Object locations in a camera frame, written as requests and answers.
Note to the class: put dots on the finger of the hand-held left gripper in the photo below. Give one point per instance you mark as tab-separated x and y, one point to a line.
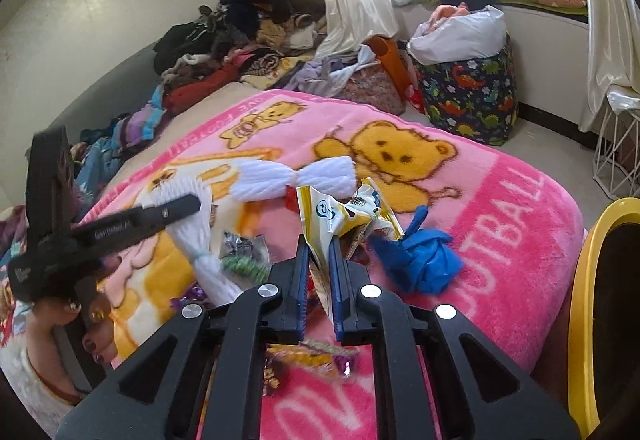
172	210

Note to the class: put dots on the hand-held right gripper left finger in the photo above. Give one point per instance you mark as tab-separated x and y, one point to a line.
301	292

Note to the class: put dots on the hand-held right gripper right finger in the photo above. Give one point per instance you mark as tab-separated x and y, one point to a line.
336	292

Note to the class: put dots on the yellow and white snack wrapper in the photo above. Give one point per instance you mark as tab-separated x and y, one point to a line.
325	212

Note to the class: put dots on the white knitted yarn bundle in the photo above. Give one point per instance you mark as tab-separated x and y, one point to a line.
280	180

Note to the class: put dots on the yellow rimmed trash bin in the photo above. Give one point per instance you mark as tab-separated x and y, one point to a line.
582	320

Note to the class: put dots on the person's left forearm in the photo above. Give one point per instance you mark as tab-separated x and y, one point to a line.
35	380

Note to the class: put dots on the person's left hand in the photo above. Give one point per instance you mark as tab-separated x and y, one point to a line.
95	330

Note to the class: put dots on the green crinkled wrapper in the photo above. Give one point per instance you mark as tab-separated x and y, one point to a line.
245	267

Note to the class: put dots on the purple and gold candy wrapper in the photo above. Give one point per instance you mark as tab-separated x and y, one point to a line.
310	360

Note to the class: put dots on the silver foil wrapper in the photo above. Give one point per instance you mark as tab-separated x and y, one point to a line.
240	245

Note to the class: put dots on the heap of colourful clothes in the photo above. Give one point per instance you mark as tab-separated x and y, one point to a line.
125	134

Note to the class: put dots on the red snack wrapper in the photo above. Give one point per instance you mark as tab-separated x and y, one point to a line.
291	199

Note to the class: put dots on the pink bear printed blanket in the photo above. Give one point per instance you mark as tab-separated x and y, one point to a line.
500	200

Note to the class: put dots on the pile of dark clothes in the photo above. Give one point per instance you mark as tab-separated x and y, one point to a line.
240	29

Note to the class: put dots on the lavender and white clothes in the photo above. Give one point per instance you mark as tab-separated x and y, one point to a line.
325	72

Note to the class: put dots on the floral fabric bag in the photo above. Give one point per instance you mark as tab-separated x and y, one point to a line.
372	89

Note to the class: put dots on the red and white bag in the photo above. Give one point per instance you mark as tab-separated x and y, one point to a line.
415	98

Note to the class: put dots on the orange bag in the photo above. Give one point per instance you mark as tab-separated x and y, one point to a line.
392	64

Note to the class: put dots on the dinosaur print laundry basket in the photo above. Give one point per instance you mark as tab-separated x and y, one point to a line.
470	99

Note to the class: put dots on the white plastic bag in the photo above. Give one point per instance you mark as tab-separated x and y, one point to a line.
460	37

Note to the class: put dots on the green windowsill mat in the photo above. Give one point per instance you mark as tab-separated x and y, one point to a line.
545	10

